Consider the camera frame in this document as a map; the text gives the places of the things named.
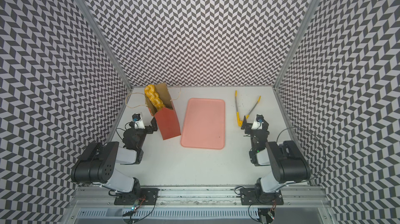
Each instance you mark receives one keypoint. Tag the aluminium corner post right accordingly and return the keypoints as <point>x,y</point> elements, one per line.
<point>297,40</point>

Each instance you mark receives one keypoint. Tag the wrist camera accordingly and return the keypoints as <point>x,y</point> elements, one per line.
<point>137,121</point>
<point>258,122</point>

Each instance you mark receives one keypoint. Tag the aluminium corner post left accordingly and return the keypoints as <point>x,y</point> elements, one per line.
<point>103,42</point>

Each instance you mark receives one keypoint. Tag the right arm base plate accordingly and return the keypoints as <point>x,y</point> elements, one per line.
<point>249,196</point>

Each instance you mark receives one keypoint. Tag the twisted braided bread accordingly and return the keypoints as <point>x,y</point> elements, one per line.
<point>153,96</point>

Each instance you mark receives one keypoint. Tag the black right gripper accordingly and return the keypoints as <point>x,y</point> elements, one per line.
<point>248,125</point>

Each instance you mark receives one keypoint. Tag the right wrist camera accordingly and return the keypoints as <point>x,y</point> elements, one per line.
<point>258,122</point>

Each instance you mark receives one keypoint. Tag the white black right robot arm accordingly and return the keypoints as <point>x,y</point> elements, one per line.
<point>285,160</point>

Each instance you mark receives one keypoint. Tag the aluminium corner post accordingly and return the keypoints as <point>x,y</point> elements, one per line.
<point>297,40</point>
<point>103,42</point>

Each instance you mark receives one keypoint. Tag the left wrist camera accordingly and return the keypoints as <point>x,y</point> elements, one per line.
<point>137,121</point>

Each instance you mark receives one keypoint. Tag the aluminium front rail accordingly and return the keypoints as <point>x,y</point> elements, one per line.
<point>297,204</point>

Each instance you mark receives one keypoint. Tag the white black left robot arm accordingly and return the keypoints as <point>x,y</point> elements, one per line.
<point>96,165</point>

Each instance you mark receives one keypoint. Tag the red paper bag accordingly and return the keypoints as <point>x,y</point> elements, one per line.
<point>167,119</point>

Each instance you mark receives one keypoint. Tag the pink plastic tray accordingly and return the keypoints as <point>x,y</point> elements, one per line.
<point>204,124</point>

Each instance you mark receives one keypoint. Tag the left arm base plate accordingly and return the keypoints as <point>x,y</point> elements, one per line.
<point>144,196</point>

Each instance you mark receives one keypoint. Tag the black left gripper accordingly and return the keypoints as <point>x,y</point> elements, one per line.
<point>150,130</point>

